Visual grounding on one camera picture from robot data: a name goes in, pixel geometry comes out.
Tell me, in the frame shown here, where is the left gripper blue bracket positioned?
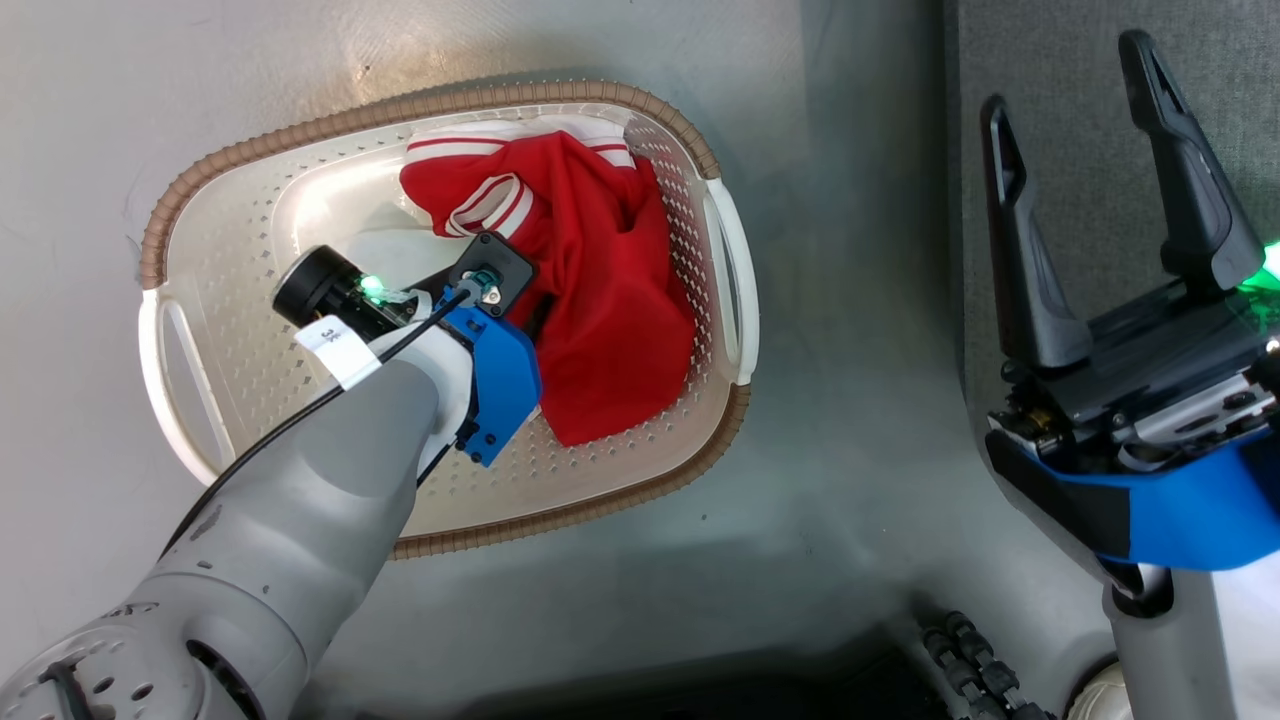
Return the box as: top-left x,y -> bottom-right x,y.
272,245 -> 543,468

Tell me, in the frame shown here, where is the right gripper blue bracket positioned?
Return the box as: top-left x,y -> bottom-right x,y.
980,29 -> 1280,572

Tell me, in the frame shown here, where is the red white-striped garment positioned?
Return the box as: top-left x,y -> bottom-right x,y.
345,115 -> 699,448

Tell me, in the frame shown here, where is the grey fabric sofa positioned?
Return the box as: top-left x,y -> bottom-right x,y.
940,0 -> 1280,641

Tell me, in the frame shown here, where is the white laundry basket brown rim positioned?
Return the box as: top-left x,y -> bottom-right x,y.
137,78 -> 761,561

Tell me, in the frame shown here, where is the white cable label tag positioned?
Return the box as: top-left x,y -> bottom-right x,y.
294,314 -> 384,392

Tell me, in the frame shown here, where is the black corrugated cable conduit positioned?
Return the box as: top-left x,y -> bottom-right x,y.
920,610 -> 1061,720

